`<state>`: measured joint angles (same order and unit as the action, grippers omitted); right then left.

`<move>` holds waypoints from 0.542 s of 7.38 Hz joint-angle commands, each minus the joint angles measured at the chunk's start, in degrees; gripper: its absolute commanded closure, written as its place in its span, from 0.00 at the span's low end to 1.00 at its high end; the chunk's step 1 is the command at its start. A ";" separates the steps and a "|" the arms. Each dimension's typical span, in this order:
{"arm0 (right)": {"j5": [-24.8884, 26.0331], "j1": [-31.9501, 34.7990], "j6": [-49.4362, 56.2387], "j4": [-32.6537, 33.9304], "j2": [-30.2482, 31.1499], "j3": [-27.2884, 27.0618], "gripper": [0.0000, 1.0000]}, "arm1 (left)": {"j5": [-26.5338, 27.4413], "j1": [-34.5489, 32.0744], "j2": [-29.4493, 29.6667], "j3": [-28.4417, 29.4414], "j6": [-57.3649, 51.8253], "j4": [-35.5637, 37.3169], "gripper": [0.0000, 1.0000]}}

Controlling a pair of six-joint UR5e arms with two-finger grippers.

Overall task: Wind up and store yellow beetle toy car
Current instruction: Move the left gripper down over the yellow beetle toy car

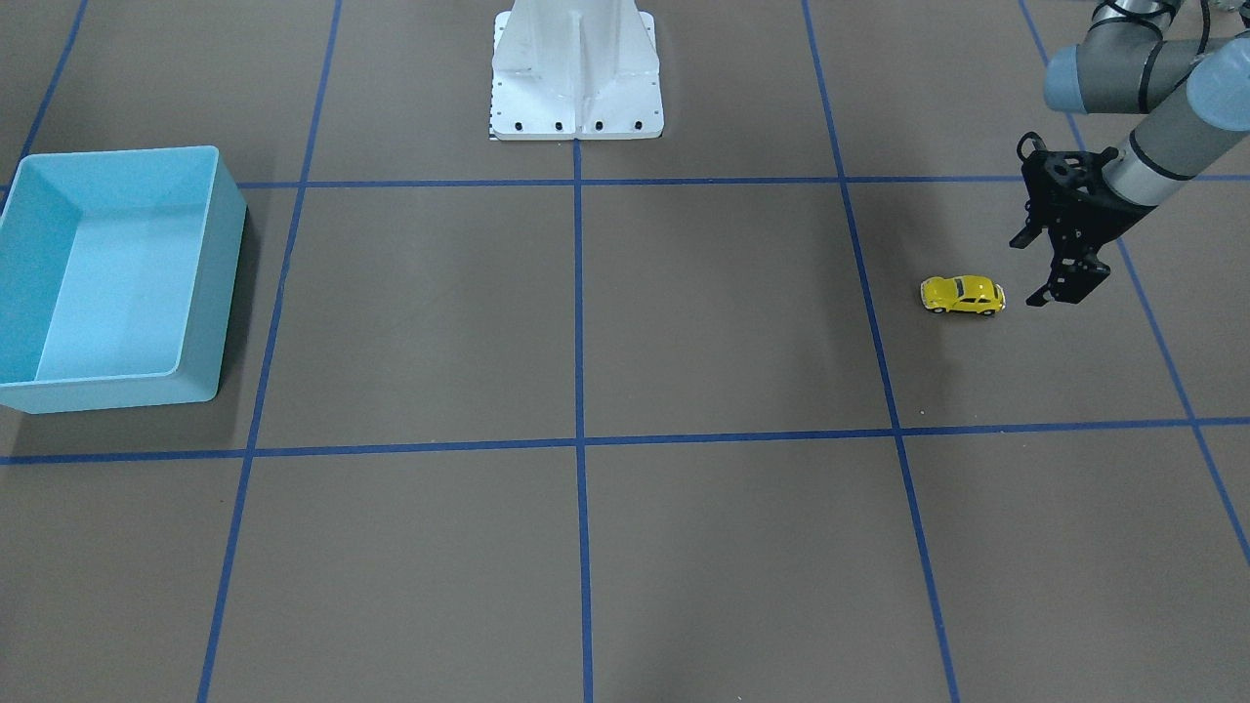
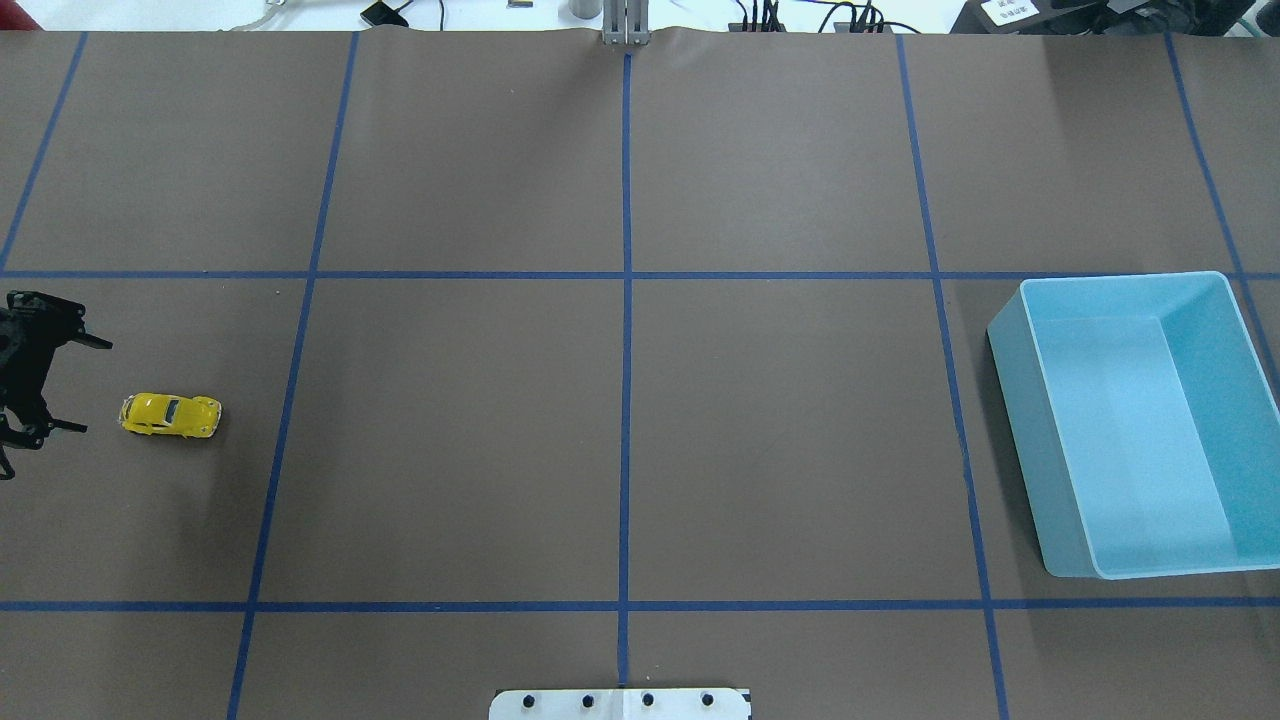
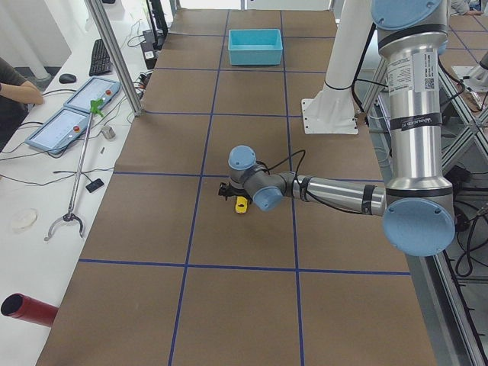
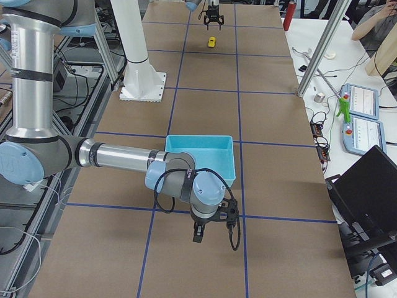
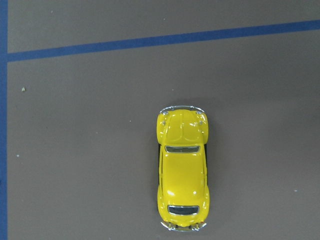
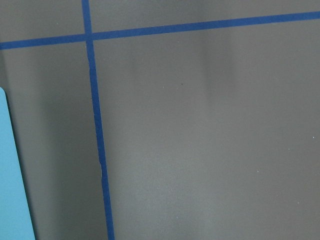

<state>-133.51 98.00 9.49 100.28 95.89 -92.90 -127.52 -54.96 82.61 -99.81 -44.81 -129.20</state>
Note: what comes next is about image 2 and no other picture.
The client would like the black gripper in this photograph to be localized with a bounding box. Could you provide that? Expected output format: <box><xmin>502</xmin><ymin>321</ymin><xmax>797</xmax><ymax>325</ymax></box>
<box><xmin>1</xmin><ymin>291</ymin><xmax>114</xmax><ymax>441</ymax></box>

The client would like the yellow beetle toy car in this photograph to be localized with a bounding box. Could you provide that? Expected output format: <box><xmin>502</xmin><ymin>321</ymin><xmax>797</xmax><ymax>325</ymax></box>
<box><xmin>118</xmin><ymin>392</ymin><xmax>223</xmax><ymax>439</ymax></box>

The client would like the brown table mat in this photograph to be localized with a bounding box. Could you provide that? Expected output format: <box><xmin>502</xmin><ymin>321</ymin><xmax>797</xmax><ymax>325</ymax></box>
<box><xmin>3</xmin><ymin>28</ymin><xmax>1277</xmax><ymax>719</ymax></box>

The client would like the light blue plastic bin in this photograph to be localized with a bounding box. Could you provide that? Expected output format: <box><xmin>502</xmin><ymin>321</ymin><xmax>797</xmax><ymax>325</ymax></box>
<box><xmin>987</xmin><ymin>272</ymin><xmax>1279</xmax><ymax>582</ymax></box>

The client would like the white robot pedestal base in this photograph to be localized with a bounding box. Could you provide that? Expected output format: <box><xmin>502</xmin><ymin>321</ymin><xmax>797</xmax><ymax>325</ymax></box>
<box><xmin>488</xmin><ymin>687</ymin><xmax>753</xmax><ymax>719</ymax></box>

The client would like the aluminium frame post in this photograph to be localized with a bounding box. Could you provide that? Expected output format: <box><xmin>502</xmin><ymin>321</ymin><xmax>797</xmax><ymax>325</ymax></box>
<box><xmin>602</xmin><ymin>0</ymin><xmax>652</xmax><ymax>46</ymax></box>

